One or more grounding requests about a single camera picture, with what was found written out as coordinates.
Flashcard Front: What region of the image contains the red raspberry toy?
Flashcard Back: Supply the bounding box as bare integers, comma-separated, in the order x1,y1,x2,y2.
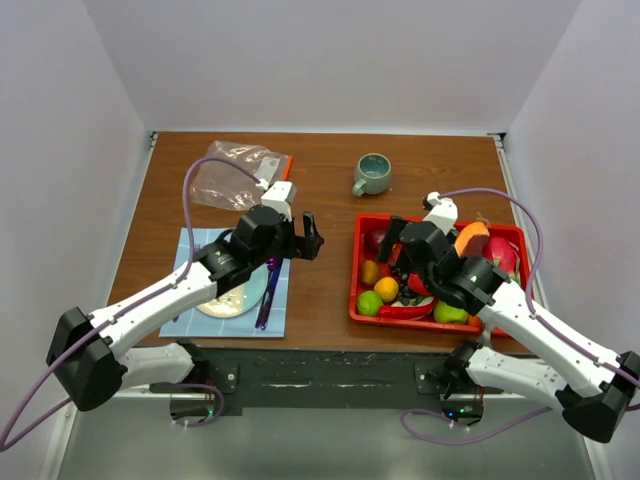
407,273,431,296

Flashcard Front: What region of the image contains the orange toy fruit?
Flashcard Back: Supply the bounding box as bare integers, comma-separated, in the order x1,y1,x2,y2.
374,276,399,303

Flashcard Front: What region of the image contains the brown kiwi fruit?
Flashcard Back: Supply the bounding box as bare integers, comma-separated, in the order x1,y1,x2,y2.
359,260,380,286

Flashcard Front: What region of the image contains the clear orange zip top bag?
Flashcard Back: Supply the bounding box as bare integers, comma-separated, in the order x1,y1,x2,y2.
189,140,293,211

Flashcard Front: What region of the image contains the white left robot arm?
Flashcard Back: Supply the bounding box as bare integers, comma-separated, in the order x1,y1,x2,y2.
46,206,324,411

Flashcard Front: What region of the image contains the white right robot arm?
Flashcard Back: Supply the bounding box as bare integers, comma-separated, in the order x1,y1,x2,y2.
378,217,639,443

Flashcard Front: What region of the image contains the purple spoon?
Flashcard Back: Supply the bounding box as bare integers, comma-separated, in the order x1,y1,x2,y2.
255,257,281,329

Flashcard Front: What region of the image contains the red plastic tray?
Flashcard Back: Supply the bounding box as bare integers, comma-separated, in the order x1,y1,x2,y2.
348,213,534,338

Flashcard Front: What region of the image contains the black grape bunch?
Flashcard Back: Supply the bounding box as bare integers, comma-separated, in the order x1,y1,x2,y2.
390,266,417,306

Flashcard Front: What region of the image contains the green apple right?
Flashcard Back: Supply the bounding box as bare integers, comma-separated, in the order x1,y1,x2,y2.
433,299,469,324

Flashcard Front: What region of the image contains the pink dragon fruit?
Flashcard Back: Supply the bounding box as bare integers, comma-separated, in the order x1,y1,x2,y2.
482,237,521,285

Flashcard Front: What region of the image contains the red chili pepper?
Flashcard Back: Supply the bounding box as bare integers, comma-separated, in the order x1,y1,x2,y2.
378,297,437,320

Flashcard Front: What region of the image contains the green lime left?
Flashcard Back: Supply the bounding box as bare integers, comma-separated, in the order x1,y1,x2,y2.
356,290,384,316

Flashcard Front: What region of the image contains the teal ceramic mug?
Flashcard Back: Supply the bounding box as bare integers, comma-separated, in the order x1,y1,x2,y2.
352,153,392,196

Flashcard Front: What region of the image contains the cream and blue plate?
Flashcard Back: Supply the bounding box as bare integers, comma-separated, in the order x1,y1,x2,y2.
197,265,269,319

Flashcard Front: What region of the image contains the blue checked placemat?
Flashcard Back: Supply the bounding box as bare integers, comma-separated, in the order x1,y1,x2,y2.
159,260,290,338

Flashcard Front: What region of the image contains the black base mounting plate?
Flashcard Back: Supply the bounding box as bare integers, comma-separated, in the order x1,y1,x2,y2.
149,344,504,426

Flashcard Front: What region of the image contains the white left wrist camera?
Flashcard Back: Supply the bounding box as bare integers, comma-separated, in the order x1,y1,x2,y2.
256,179,297,221

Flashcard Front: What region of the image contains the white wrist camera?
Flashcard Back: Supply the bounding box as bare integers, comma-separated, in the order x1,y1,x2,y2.
423,192,458,235
256,179,297,221

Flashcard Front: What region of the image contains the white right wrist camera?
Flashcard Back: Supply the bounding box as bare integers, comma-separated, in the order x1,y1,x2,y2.
423,192,458,235

